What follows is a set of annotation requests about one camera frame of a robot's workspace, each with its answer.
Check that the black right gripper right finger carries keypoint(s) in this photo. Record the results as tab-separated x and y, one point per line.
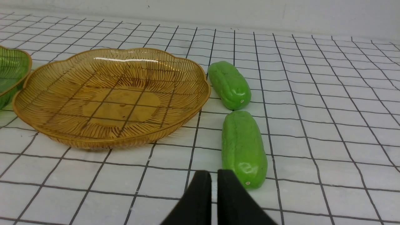
234	205

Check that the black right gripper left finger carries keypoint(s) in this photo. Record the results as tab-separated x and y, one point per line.
194	208

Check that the amber ribbed plastic plate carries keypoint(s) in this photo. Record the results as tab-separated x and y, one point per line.
107	98

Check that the green ribbed plastic plate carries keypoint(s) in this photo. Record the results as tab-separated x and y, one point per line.
15	66

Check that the green toy cucumber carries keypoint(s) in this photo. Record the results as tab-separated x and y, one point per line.
230	85
243	149

